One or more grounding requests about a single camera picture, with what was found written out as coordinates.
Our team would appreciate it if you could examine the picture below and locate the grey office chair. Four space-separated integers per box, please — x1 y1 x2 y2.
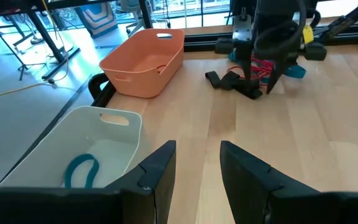
121 0 155 37

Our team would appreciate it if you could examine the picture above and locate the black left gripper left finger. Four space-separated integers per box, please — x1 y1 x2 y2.
0 139 177 224

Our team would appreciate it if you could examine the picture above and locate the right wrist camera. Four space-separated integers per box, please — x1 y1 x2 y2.
232 14 254 42

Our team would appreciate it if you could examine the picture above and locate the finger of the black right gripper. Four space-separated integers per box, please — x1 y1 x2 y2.
265 57 293 95
239 40 255 81

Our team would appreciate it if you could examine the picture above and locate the white plastic basket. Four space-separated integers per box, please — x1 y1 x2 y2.
0 105 143 190

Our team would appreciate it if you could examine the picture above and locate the black side desk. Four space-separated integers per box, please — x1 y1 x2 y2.
0 0 155 82

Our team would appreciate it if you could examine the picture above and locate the wide teal rubber band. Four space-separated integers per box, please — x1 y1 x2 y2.
283 63 308 80
63 153 101 190
227 49 272 85

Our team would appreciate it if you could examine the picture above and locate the orange plastic basket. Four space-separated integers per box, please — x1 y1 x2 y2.
99 27 186 99

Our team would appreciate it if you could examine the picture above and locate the black window frame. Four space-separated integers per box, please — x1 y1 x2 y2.
135 0 236 30

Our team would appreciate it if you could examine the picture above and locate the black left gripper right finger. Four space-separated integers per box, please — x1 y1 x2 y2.
219 140 358 224

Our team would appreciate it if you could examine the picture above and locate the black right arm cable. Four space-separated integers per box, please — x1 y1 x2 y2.
252 0 321 60

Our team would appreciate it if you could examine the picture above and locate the blue patterned chair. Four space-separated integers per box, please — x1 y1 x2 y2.
74 2 119 39

